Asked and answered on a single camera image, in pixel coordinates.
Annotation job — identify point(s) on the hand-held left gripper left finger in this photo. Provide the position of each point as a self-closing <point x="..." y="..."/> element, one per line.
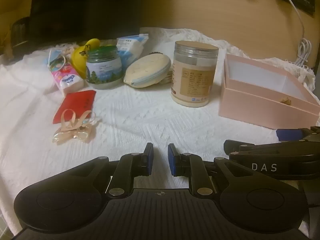
<point x="149" y="156"/>

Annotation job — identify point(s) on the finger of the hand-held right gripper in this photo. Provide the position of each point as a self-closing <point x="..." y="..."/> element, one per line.
<point x="233" y="145"/>
<point x="287" y="134"/>

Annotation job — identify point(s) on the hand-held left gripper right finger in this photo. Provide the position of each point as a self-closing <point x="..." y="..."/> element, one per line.
<point x="172" y="161"/>

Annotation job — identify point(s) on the small brown crumpled item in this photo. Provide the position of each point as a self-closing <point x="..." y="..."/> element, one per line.
<point x="286" y="101"/>

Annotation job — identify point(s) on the white knitted blanket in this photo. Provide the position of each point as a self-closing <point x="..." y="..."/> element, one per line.
<point x="140" y="120"/>

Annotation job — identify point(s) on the pink cardboard box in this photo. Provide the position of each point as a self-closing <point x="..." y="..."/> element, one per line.
<point x="250" y="110"/>

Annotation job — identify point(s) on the beige ribbon bow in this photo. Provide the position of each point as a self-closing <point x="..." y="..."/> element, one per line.
<point x="77" y="130"/>

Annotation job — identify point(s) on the clear plastic jar beige powder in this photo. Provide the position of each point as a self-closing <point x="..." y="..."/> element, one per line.
<point x="192" y="80"/>

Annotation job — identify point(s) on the beige round zip pouch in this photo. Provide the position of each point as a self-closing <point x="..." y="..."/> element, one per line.
<point x="147" y="70"/>

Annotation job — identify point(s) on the red envelope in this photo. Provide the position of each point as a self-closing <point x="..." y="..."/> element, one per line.
<point x="75" y="102"/>

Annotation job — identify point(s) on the green glass jar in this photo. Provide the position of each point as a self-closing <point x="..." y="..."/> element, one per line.
<point x="103" y="70"/>

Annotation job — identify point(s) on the white and blue tissue packet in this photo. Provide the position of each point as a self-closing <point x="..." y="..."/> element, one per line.
<point x="132" y="45"/>

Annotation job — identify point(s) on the pink tissue packet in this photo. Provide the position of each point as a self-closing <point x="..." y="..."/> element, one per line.
<point x="67" y="78"/>

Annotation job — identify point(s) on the yellow plastic toy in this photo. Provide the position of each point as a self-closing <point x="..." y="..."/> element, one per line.
<point x="80" y="58"/>

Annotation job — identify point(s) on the blue and white face mask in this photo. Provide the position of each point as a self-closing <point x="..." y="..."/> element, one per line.
<point x="54" y="55"/>

